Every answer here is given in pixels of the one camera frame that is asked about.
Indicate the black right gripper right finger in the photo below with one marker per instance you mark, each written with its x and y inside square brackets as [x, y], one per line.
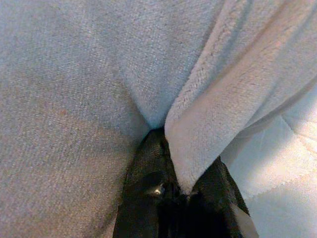
[218, 205]

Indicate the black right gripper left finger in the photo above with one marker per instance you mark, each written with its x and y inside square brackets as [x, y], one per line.
[143, 198]

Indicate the grey plush pillow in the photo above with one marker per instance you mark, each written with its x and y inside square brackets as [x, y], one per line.
[74, 99]

